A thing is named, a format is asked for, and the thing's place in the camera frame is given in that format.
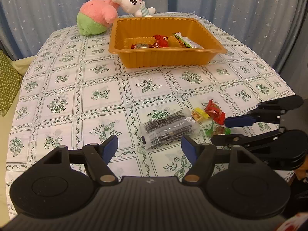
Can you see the blue starry curtain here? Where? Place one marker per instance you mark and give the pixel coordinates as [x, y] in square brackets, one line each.
[268, 27]

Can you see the green candy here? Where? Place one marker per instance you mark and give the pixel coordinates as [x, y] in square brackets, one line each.
[216, 129]

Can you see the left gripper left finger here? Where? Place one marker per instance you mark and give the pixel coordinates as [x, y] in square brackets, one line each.
[97, 158]

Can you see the person right hand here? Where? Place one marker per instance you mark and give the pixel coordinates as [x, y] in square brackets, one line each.
[300, 174]

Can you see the large red snack packet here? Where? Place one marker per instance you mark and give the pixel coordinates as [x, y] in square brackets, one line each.
[144, 46]

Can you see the white rabbit plush toy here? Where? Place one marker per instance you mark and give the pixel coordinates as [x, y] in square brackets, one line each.
[135, 8]

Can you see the red foil candy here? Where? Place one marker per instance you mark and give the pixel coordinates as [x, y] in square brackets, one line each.
[215, 112]

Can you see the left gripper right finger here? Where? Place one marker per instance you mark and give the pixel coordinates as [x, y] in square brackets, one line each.
[201, 157]

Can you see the green zigzag cushion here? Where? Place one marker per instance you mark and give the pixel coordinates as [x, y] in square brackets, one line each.
[10, 82]

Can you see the red double-happiness candy packet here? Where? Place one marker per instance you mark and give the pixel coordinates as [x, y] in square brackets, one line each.
[161, 40]

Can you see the silver green snack pouch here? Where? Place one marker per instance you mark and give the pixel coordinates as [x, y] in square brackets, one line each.
[186, 42]

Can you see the yellow candy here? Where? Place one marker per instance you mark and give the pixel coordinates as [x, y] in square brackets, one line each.
[199, 115]

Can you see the pink star plush toy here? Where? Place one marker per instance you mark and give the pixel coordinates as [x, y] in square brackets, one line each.
[96, 16]

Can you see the orange plastic tray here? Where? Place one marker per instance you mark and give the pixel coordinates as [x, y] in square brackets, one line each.
[128, 31]

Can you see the black seaweed snack packet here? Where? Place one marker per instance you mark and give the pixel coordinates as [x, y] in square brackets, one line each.
[174, 126]

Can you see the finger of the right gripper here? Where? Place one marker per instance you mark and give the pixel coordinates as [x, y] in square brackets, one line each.
[239, 121]

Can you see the floral green white tablecloth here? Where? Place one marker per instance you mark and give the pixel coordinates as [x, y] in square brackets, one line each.
[76, 92]

